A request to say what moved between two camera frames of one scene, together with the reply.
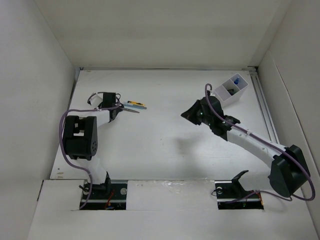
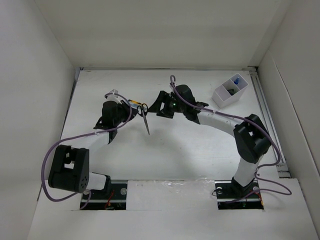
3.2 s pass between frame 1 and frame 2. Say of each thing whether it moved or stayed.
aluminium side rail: stayed
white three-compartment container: stayed
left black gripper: moved
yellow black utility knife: stayed
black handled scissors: moved
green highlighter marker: stayed
